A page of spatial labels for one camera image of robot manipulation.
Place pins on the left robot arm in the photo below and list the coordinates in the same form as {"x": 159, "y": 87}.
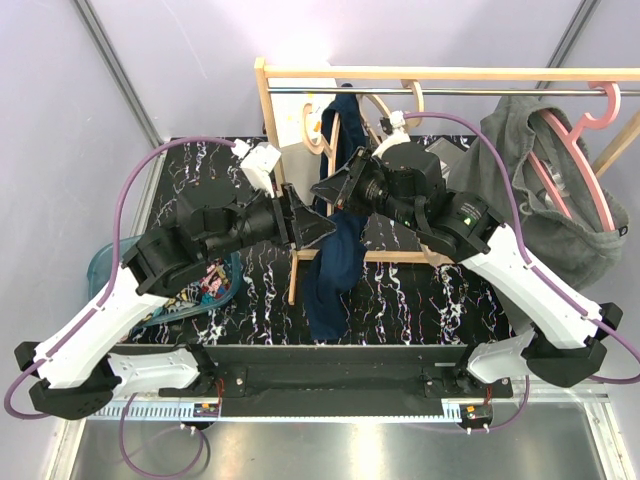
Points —
{"x": 76, "y": 370}

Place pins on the colourful comic print shorts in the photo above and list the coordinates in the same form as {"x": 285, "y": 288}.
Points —
{"x": 210, "y": 292}

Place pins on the grey shorts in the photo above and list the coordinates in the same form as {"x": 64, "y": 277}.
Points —
{"x": 557, "y": 213}

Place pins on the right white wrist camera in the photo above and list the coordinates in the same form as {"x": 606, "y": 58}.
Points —
{"x": 394, "y": 127}

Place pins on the beige hanger of comic shorts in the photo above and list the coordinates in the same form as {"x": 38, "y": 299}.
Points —
{"x": 372, "y": 107}

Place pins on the navy blue shorts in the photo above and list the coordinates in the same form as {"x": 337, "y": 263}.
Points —
{"x": 337, "y": 266}

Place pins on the grey booklet with label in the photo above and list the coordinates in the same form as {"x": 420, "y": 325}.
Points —
{"x": 447, "y": 152}

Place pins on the white box with stickers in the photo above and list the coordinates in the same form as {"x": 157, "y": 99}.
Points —
{"x": 297, "y": 164}

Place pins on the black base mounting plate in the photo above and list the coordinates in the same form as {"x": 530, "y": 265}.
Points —
{"x": 326, "y": 384}

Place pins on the pink plastic hanger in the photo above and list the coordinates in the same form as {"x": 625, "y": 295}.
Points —
{"x": 569, "y": 139}

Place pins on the blue transparent plastic bin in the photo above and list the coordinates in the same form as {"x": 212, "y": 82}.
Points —
{"x": 99, "y": 270}

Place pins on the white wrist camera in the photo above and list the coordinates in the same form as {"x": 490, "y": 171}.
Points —
{"x": 257, "y": 164}
{"x": 394, "y": 127}

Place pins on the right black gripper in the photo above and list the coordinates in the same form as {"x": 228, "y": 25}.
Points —
{"x": 343, "y": 186}

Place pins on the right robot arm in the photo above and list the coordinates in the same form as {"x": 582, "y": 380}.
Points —
{"x": 563, "y": 343}

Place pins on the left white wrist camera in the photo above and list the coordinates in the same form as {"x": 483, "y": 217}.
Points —
{"x": 257, "y": 164}

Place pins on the wooden clothes rack frame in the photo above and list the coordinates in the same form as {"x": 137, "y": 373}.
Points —
{"x": 625, "y": 137}

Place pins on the metal clothes rail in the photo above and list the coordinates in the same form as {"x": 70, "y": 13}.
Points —
{"x": 598, "y": 92}

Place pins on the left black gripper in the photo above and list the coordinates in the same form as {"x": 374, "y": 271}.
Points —
{"x": 298, "y": 224}

